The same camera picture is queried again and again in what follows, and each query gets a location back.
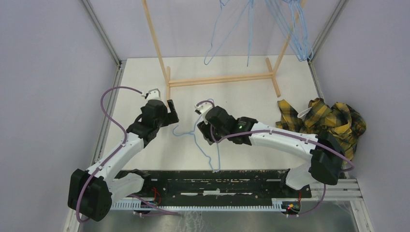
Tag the white slotted cable duct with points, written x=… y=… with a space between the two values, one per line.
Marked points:
x=133 y=204

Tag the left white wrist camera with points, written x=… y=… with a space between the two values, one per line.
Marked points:
x=153 y=94

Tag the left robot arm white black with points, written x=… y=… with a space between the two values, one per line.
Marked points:
x=93 y=191

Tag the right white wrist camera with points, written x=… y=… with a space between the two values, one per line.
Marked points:
x=203 y=107

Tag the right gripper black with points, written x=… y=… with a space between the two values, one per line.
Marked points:
x=205 y=132

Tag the wooden hanger rack frame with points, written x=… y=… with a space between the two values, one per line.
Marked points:
x=271 y=74

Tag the yellow black plaid shirt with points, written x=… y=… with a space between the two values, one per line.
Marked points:
x=341 y=120

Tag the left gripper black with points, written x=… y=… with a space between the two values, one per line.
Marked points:
x=171 y=115

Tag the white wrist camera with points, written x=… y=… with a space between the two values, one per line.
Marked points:
x=153 y=94
x=203 y=107

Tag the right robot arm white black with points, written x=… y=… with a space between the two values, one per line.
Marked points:
x=322 y=153

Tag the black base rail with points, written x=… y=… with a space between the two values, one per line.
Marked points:
x=224 y=188

